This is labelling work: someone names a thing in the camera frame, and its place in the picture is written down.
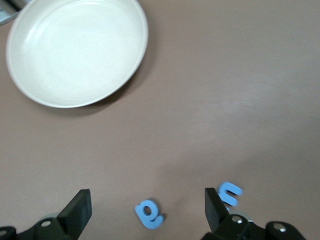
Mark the blue small letter m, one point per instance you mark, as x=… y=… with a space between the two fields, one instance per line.
x=231 y=190

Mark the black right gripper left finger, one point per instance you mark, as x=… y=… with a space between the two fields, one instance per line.
x=70 y=220

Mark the blue small letter a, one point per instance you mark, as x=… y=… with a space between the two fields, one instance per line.
x=152 y=221

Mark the beige plate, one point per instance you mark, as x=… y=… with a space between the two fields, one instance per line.
x=77 y=52

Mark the brown table cover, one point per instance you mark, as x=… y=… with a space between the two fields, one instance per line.
x=225 y=100

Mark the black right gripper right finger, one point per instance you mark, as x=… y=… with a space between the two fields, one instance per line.
x=225 y=225

